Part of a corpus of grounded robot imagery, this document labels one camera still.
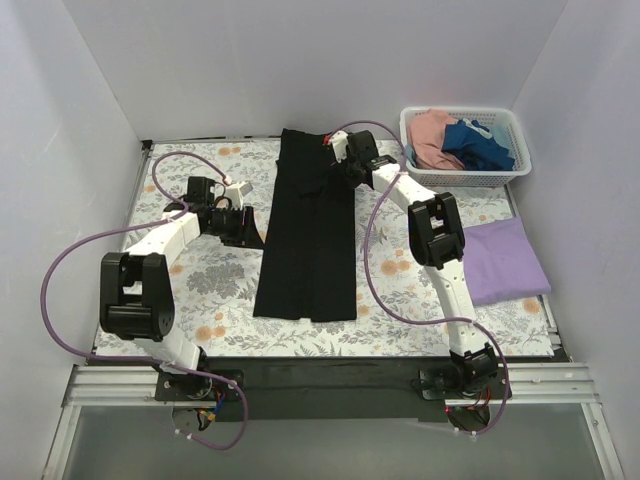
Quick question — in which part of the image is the black t shirt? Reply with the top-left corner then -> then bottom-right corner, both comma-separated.
253,129 -> 357,322

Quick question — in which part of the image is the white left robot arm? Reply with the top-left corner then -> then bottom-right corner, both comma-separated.
99,176 -> 264,400

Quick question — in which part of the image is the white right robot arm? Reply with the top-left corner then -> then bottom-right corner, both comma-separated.
325,130 -> 499,398

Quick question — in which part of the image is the pink t shirt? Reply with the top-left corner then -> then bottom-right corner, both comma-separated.
407,108 -> 464,171

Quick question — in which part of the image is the white plastic laundry basket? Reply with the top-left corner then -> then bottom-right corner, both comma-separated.
407,106 -> 532,187

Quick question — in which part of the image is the blue t shirt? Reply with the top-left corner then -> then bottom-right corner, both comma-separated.
441,118 -> 515,171

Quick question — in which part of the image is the folded purple t shirt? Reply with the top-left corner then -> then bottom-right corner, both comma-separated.
463,217 -> 551,306

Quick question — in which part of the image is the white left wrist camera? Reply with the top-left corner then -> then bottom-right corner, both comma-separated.
223,181 -> 253,209

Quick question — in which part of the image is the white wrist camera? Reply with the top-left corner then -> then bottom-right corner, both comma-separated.
223,181 -> 253,209
324,130 -> 348,163

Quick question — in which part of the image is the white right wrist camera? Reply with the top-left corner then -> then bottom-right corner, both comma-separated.
324,130 -> 348,163

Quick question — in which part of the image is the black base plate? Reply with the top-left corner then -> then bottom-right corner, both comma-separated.
155,357 -> 511,422

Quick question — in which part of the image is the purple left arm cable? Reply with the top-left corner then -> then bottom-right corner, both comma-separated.
39,151 -> 249,450

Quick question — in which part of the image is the aluminium frame rail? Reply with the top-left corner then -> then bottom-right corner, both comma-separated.
43,362 -> 624,479

